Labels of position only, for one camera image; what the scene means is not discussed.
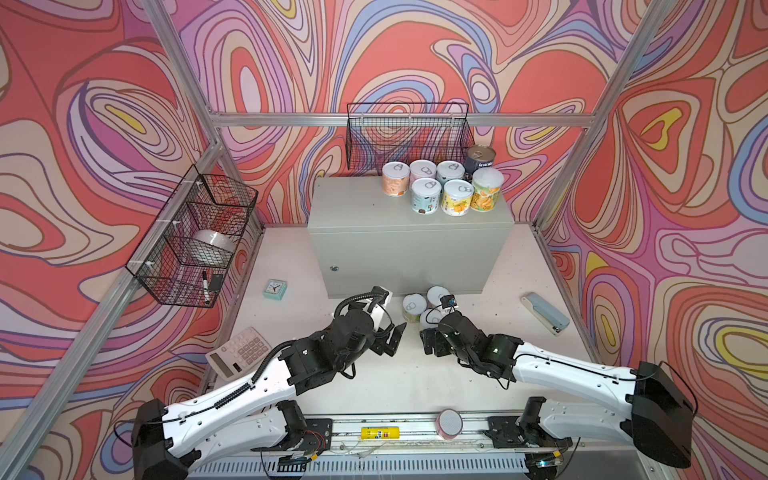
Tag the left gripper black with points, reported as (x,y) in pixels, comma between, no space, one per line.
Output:
(382,339)

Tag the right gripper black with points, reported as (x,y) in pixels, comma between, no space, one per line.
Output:
(439,349)

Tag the white can red label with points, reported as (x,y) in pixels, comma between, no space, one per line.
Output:
(435,294)

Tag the white can green label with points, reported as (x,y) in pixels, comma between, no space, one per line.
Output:
(413,305)

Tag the white can yellow orange label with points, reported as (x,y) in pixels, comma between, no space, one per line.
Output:
(456,197)

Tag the white can teal label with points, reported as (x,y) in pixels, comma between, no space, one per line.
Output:
(425,196)

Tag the yellow peach can plastic lid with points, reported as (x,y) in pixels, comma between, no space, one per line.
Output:
(487,183)

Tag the light blue spotted can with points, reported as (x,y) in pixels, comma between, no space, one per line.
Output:
(449,170)

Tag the white can pink label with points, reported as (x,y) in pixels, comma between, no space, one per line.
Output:
(422,168)

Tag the dark blue tomato can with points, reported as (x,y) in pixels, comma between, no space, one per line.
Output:
(478,157)

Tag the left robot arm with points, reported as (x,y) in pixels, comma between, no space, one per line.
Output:
(259,411)

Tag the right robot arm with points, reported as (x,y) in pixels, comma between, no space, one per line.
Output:
(642,406)

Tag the pink tape roll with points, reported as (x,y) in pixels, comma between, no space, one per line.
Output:
(449,424)

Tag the grey green stapler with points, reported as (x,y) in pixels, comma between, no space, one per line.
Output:
(549,316)

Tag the grey metal cabinet box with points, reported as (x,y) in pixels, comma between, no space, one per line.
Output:
(363,238)

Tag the mint green small clock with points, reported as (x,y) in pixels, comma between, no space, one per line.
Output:
(275,289)

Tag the white pink calculator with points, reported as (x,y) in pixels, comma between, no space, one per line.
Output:
(241,354)

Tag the black marker pen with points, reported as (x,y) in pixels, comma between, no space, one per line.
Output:
(206,294)

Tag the silver tape roll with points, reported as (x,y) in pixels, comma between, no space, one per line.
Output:
(211,248)

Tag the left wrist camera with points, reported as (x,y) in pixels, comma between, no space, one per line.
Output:
(381,300)

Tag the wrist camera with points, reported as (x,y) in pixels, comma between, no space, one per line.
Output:
(381,300)
(448,301)

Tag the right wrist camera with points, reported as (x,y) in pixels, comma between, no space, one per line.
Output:
(448,301)

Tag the aluminium front rail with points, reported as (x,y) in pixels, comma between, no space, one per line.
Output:
(361,435)

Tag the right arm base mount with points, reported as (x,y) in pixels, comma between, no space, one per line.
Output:
(516,432)

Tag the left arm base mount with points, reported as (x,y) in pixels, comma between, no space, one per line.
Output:
(314,438)

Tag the back black wire basket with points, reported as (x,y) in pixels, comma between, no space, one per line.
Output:
(378,133)

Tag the black wire basket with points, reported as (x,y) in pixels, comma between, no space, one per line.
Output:
(187,265)
(378,133)

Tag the left black wire basket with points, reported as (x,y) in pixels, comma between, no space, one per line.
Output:
(187,265)

